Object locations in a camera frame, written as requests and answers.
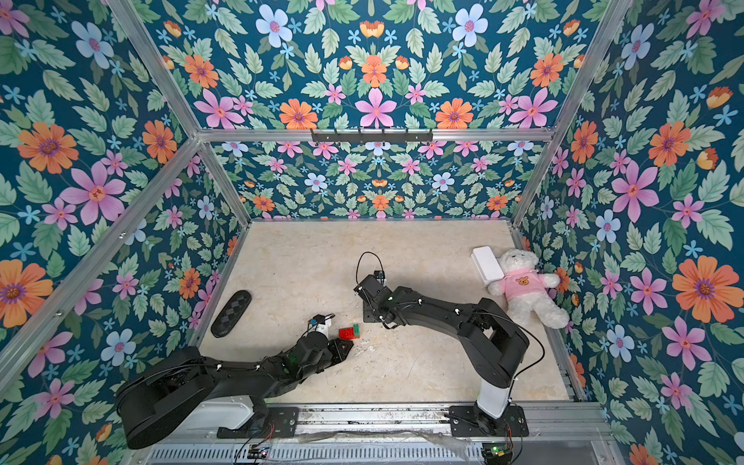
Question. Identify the small circuit board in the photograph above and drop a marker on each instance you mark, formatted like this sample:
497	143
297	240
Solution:
257	453
497	453

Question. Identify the white rectangular box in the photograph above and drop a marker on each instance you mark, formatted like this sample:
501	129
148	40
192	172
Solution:
487	264

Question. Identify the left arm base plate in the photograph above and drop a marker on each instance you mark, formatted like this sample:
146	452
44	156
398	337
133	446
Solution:
281	421

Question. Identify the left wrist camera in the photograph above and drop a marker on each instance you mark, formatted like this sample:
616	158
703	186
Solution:
321	324

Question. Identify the aluminium front rail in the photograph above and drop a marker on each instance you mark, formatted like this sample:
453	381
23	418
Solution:
547	420

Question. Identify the right small circuit board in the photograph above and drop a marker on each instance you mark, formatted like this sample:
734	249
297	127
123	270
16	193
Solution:
497	453

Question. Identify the black oval remote pad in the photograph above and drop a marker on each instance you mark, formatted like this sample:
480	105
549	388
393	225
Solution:
231	313

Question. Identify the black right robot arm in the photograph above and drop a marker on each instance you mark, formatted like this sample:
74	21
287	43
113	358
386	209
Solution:
493	342

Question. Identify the red lego brick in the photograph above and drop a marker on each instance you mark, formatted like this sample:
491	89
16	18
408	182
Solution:
347	333

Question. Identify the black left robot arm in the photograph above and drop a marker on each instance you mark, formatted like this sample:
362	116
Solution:
154	404

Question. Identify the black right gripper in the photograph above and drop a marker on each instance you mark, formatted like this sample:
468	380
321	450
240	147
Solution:
366	292

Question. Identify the left small circuit board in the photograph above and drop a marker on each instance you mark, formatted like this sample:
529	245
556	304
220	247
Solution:
257	453

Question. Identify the black wall hook rail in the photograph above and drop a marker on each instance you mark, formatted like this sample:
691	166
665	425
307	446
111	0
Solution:
359	136

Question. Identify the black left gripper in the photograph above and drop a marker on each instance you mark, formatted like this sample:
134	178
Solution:
335	346

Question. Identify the white teddy bear pink shirt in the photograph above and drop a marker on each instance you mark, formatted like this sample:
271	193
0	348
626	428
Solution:
526	290

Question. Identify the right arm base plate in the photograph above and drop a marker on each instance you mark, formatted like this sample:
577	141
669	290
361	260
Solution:
469	421

